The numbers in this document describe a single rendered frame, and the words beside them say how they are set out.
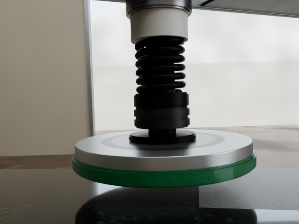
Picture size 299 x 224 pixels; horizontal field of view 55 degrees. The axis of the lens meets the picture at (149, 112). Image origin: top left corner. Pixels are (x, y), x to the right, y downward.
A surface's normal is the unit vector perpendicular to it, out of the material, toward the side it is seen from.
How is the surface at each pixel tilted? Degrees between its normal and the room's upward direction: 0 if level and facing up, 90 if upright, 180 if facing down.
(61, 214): 0
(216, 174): 90
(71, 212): 0
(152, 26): 90
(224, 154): 90
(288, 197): 0
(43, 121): 90
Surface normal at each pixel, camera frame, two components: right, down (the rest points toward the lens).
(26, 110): -0.01, 0.05
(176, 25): 0.51, 0.03
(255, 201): -0.04, -1.00
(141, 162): -0.22, 0.06
